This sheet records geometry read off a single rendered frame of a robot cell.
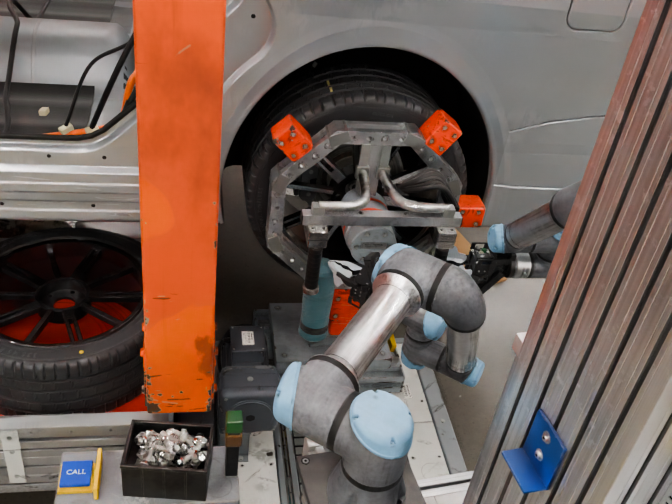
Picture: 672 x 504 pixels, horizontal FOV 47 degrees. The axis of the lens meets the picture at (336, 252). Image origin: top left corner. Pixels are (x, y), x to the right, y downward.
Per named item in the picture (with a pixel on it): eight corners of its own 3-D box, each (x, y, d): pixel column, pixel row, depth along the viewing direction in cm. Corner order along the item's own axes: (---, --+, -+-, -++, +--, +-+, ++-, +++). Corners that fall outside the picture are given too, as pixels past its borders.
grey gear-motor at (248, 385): (265, 370, 273) (272, 295, 252) (275, 468, 240) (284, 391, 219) (213, 372, 270) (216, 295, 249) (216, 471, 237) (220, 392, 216)
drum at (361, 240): (379, 223, 231) (387, 183, 222) (394, 268, 214) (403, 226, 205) (333, 223, 228) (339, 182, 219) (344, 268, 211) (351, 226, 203)
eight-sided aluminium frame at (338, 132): (431, 276, 246) (469, 124, 214) (436, 290, 241) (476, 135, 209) (260, 276, 236) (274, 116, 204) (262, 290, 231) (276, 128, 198)
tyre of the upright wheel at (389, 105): (478, 83, 235) (266, 41, 217) (503, 120, 217) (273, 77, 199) (410, 254, 272) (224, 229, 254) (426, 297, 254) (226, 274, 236)
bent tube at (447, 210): (435, 179, 216) (443, 145, 210) (453, 218, 201) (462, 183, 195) (374, 177, 213) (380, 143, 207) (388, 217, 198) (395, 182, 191)
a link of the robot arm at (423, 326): (431, 349, 197) (437, 325, 192) (395, 329, 202) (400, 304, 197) (446, 334, 203) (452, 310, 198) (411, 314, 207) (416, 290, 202)
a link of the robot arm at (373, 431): (387, 499, 136) (400, 450, 128) (322, 464, 141) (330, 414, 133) (415, 454, 145) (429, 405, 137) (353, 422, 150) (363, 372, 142)
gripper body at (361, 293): (344, 301, 209) (381, 322, 204) (348, 276, 204) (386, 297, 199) (360, 288, 215) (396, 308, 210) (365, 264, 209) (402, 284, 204)
